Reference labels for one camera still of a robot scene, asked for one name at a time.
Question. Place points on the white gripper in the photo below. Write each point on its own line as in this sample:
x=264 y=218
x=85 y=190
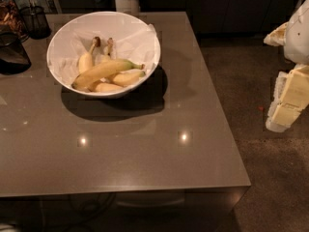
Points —
x=298 y=38

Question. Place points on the large top banana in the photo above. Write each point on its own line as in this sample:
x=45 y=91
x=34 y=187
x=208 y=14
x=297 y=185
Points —
x=105 y=69

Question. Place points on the white bowl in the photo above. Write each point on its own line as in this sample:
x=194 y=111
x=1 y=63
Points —
x=104 y=21

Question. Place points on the right small banana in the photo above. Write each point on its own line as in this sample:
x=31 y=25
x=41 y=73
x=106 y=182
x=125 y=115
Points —
x=125 y=78

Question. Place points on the small banana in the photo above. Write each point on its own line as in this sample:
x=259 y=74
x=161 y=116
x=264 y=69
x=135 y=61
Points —
x=125 y=78
x=100 y=87

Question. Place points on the bottom small banana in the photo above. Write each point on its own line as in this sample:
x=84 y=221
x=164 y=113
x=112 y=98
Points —
x=100 y=87

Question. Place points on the white paper liner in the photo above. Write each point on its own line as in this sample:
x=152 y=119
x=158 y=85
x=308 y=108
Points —
x=140 y=47

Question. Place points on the black mesh pen cup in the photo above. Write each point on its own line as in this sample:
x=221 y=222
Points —
x=35 y=22

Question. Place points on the dark glass container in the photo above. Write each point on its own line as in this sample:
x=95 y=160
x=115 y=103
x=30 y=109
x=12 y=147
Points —
x=13 y=57

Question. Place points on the brown patterned object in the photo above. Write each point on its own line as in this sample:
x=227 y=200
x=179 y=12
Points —
x=10 y=17

